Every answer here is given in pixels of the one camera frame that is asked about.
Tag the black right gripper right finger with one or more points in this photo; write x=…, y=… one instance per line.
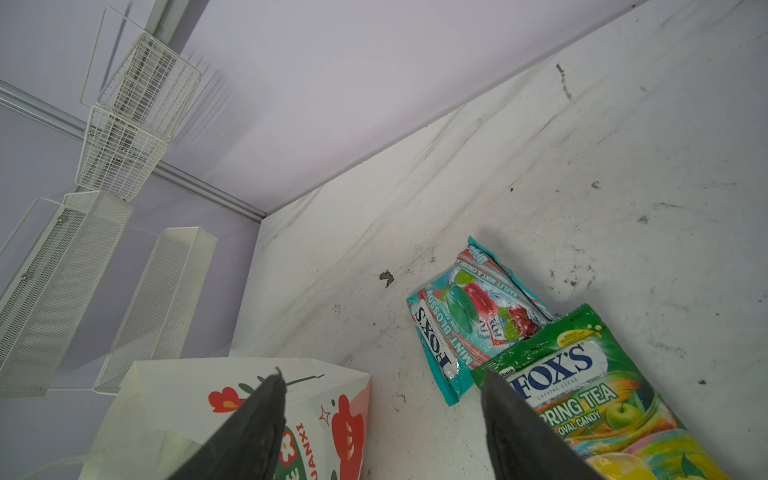
x=520, y=444

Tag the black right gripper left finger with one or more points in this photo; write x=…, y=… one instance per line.
x=246, y=438

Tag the white flowered paper bag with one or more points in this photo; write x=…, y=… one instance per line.
x=166, y=410

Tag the green yellow Fox's candy bag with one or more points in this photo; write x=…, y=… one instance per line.
x=585, y=387

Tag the teal green Fox's candy bag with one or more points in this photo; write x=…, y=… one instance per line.
x=471, y=313

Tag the white mesh two-tier shelf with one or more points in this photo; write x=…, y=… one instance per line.
x=51, y=266

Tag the white wire basket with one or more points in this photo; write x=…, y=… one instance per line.
x=134, y=118

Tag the aluminium frame post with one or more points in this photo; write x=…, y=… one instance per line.
x=173, y=21

